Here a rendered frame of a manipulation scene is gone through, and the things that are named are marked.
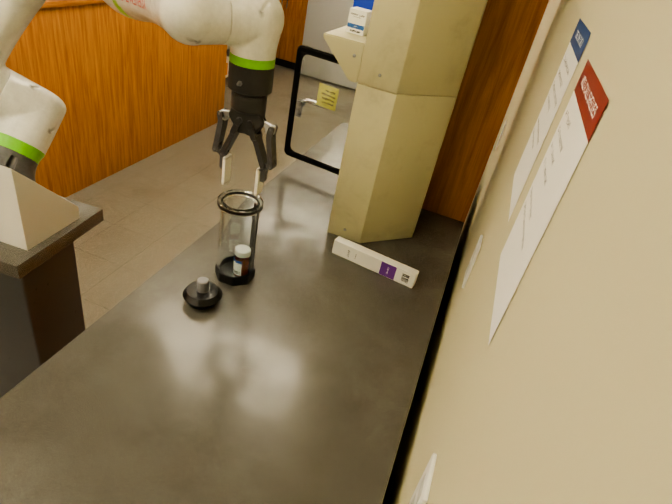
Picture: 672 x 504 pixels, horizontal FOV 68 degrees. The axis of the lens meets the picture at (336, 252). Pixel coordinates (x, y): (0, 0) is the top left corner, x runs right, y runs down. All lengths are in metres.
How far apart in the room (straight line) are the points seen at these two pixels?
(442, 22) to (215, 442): 1.08
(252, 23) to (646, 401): 0.91
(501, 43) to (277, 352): 1.12
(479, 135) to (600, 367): 1.51
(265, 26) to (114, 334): 0.71
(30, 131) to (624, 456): 1.42
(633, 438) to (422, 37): 1.21
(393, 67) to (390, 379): 0.77
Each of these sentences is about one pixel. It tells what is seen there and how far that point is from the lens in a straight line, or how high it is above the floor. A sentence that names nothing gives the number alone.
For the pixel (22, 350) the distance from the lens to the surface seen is 1.75.
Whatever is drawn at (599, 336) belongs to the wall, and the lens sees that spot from 0.28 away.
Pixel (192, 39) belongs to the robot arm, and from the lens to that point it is 1.00.
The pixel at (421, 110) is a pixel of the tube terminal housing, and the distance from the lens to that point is 1.42.
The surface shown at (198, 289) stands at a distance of 1.21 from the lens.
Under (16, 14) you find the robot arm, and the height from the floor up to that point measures 1.45.
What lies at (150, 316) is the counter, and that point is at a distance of 1.21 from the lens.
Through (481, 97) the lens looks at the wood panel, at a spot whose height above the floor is 1.38.
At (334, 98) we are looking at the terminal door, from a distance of 1.76.
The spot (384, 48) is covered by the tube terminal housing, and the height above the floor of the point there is 1.51.
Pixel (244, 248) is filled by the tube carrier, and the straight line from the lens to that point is 1.23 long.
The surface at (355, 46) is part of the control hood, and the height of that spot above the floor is 1.50.
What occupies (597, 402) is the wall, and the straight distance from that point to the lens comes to 0.26.
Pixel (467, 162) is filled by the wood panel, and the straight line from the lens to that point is 1.77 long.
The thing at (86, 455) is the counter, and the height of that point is 0.94.
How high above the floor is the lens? 1.76
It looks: 33 degrees down
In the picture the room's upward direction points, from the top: 12 degrees clockwise
